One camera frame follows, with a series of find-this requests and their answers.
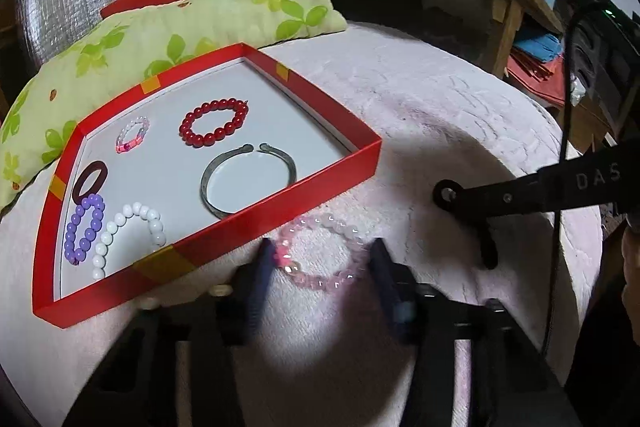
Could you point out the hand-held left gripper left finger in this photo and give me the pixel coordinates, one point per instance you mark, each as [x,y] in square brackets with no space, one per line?
[260,277]

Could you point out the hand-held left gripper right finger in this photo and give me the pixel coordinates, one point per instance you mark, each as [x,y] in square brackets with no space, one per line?
[390,287]

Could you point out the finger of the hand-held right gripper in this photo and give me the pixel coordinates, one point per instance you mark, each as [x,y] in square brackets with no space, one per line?
[480,199]

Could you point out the red cardboard box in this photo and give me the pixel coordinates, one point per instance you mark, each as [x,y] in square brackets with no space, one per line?
[280,127]

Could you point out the white pink embossed blanket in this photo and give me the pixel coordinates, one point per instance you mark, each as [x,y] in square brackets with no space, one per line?
[450,117]

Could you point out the silver metal bangle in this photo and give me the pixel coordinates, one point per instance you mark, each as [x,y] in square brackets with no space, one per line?
[205,187]

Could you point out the black electronic device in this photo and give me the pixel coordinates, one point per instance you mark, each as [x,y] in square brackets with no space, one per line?
[600,57]

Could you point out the red and blue papers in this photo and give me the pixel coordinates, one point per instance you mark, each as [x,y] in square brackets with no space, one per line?
[535,62]

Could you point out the green floral pillow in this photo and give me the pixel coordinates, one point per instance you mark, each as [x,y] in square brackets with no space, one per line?
[150,32]

